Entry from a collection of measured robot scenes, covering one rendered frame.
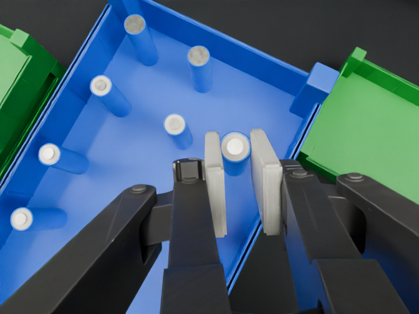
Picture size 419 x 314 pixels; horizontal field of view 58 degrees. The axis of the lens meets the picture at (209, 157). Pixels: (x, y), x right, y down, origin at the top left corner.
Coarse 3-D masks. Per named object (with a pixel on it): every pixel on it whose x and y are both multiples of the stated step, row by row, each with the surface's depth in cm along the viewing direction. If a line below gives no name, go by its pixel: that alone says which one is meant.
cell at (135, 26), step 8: (128, 16) 31; (136, 16) 31; (128, 24) 31; (136, 24) 31; (144, 24) 30; (128, 32) 30; (136, 32) 30; (144, 32) 31; (136, 40) 31; (144, 40) 32; (152, 40) 33; (136, 48) 33; (144, 48) 33; (152, 48) 34; (144, 56) 34; (152, 56) 35; (152, 64) 36
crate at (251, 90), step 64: (128, 0) 31; (128, 64) 37; (256, 64) 33; (320, 64) 28; (64, 128) 35; (128, 128) 36; (192, 128) 36; (256, 128) 35; (0, 192) 30; (64, 192) 35; (0, 256) 34
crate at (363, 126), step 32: (352, 64) 64; (352, 96) 68; (384, 96) 68; (416, 96) 65; (320, 128) 68; (352, 128) 67; (384, 128) 67; (416, 128) 67; (320, 160) 67; (352, 160) 67; (384, 160) 66; (416, 160) 66; (416, 192) 65
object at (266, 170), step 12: (252, 132) 21; (252, 144) 20; (264, 144) 18; (252, 156) 20; (264, 156) 16; (276, 156) 16; (252, 168) 21; (264, 168) 15; (276, 168) 14; (252, 180) 21; (264, 180) 15; (276, 180) 15; (264, 192) 15; (276, 192) 15; (264, 204) 15; (276, 204) 15; (264, 216) 15; (276, 216) 15; (264, 228) 15; (276, 228) 15
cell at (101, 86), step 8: (96, 80) 30; (104, 80) 30; (96, 88) 30; (104, 88) 30; (112, 88) 30; (96, 96) 30; (104, 96) 30; (112, 96) 31; (120, 96) 32; (104, 104) 32; (112, 104) 32; (120, 104) 33; (128, 104) 35; (112, 112) 35; (120, 112) 35; (128, 112) 36
